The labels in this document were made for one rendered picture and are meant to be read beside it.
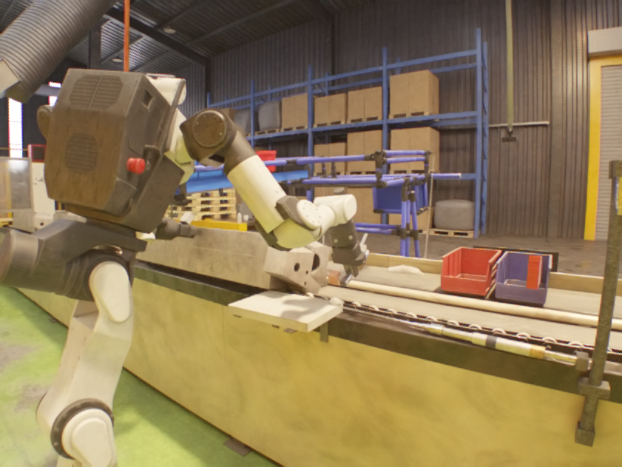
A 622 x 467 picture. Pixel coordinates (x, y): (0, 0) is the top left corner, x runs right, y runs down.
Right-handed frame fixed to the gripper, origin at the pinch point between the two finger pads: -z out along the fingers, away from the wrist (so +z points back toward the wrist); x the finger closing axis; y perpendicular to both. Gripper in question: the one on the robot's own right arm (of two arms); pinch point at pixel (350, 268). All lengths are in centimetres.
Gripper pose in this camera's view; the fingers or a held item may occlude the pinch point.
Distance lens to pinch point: 122.0
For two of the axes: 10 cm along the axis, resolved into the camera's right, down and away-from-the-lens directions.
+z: -2.5, -8.6, -4.5
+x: -8.1, -0.7, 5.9
